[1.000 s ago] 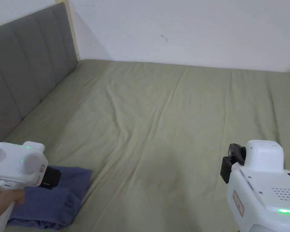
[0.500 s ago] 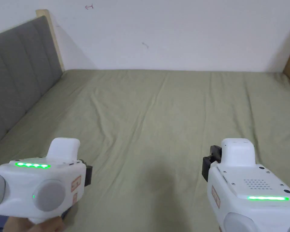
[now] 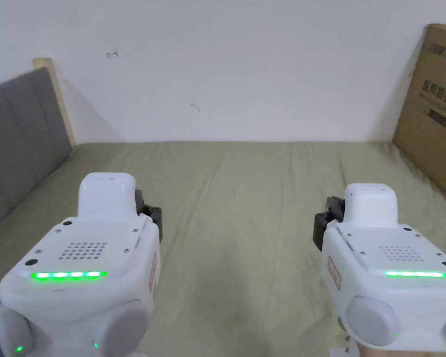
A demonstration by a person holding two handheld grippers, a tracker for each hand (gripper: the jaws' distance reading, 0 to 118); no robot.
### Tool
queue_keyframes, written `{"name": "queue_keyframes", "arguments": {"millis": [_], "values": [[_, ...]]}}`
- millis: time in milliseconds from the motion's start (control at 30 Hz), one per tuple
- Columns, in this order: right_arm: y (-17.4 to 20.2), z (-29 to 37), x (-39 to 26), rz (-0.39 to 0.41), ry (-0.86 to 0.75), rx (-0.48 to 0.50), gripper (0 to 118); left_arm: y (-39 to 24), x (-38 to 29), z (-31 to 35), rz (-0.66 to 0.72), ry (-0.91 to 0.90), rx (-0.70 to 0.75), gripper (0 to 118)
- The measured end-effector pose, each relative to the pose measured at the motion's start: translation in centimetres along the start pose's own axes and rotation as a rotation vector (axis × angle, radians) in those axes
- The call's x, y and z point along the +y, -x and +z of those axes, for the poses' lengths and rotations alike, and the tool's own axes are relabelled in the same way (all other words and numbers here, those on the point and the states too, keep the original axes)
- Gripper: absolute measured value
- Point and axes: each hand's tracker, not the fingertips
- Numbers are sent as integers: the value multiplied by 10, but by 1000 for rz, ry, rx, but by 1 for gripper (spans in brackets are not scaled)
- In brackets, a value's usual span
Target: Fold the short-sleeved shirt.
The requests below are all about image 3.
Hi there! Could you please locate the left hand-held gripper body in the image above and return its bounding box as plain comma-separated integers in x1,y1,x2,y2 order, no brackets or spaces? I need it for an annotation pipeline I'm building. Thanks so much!
0,172,161,357

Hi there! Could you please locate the grey padded headboard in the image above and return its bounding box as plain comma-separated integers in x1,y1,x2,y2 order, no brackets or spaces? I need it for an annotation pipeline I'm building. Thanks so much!
0,57,77,239

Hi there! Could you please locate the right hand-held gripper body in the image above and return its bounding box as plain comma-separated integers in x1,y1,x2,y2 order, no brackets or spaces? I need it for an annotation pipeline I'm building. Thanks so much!
321,182,446,357

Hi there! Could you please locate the brown cardboard carton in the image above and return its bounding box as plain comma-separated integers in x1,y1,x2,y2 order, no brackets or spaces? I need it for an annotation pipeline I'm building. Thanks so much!
392,23,446,210

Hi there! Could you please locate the bed with pale green sheet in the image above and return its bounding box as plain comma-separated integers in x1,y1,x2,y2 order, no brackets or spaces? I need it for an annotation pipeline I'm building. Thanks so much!
0,141,446,357

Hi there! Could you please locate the person's right hand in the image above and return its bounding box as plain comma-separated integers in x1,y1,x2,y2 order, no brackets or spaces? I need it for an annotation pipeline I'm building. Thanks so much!
356,341,446,357

